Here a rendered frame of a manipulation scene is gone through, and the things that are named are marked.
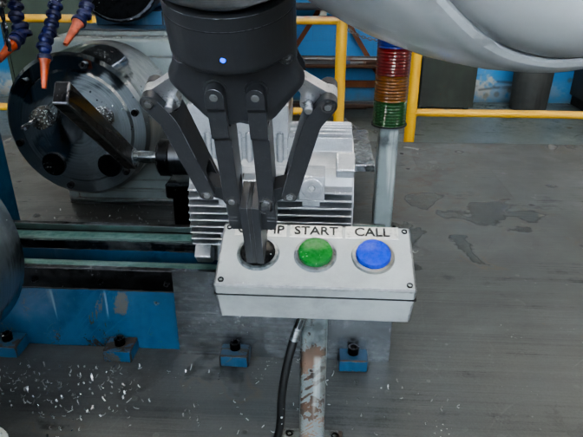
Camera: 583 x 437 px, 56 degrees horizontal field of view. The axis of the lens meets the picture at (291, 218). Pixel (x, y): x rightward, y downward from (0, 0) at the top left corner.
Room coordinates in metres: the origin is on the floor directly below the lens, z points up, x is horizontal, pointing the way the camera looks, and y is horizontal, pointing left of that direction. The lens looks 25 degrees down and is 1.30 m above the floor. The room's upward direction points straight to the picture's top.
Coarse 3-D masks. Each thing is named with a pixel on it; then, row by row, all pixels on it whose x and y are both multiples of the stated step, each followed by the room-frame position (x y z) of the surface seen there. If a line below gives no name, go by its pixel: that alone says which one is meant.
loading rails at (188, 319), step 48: (48, 240) 0.74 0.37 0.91; (96, 240) 0.73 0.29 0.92; (144, 240) 0.73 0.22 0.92; (192, 240) 0.73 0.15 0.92; (48, 288) 0.64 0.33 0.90; (96, 288) 0.63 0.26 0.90; (144, 288) 0.63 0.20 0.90; (192, 288) 0.61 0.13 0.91; (0, 336) 0.63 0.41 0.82; (48, 336) 0.64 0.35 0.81; (96, 336) 0.63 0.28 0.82; (144, 336) 0.63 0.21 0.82; (192, 336) 0.61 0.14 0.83; (240, 336) 0.61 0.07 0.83; (288, 336) 0.61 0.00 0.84; (336, 336) 0.60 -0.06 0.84; (384, 336) 0.60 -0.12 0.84
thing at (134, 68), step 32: (32, 64) 0.92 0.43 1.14; (64, 64) 0.92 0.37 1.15; (96, 64) 0.92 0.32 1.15; (128, 64) 0.98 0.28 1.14; (32, 96) 0.92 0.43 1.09; (96, 96) 0.91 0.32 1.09; (128, 96) 0.91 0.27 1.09; (32, 128) 0.92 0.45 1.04; (64, 128) 0.92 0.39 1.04; (128, 128) 0.91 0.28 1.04; (160, 128) 0.98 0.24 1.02; (32, 160) 0.93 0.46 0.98; (64, 160) 0.91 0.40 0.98; (96, 160) 0.91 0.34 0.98; (96, 192) 0.92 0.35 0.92
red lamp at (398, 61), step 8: (384, 56) 0.95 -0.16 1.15; (392, 56) 0.95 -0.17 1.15; (400, 56) 0.95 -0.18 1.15; (408, 56) 0.95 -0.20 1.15; (384, 64) 0.95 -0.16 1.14; (392, 64) 0.95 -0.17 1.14; (400, 64) 0.95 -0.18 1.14; (408, 64) 0.96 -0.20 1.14; (376, 72) 0.97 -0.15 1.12; (384, 72) 0.95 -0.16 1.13; (392, 72) 0.95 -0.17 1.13; (400, 72) 0.95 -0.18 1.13; (408, 72) 0.96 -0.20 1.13
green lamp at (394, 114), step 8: (376, 104) 0.96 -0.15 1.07; (384, 104) 0.95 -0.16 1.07; (392, 104) 0.95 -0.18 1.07; (400, 104) 0.95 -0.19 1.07; (376, 112) 0.96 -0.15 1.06; (384, 112) 0.95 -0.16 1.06; (392, 112) 0.95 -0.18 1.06; (400, 112) 0.95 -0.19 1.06; (376, 120) 0.96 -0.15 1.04; (384, 120) 0.95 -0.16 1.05; (392, 120) 0.95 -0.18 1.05; (400, 120) 0.95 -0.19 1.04
